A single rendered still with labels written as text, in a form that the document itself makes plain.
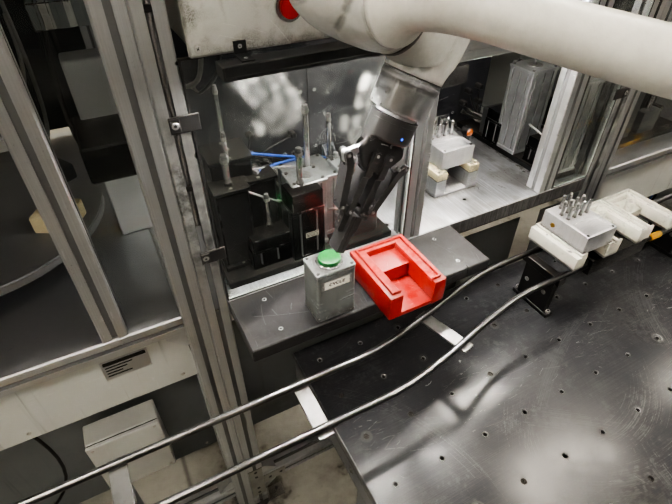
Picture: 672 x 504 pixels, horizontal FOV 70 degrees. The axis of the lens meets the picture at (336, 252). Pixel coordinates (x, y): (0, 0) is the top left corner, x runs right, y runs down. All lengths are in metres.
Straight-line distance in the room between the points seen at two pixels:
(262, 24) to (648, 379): 1.08
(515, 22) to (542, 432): 0.82
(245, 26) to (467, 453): 0.85
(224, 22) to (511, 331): 0.94
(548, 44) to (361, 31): 0.19
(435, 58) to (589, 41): 0.23
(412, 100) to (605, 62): 0.26
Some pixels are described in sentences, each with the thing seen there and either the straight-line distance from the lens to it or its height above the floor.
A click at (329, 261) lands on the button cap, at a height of 1.04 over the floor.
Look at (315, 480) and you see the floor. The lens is 1.74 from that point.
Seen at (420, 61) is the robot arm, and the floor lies 1.37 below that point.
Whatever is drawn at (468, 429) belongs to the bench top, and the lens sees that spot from 1.07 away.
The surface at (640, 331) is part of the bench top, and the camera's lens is 1.40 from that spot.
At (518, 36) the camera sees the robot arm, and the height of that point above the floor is 1.45.
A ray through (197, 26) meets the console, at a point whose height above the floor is 1.41.
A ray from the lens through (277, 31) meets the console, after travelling 0.74.
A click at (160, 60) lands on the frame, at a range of 0.72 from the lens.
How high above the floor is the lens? 1.58
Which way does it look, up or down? 40 degrees down
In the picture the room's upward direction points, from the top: straight up
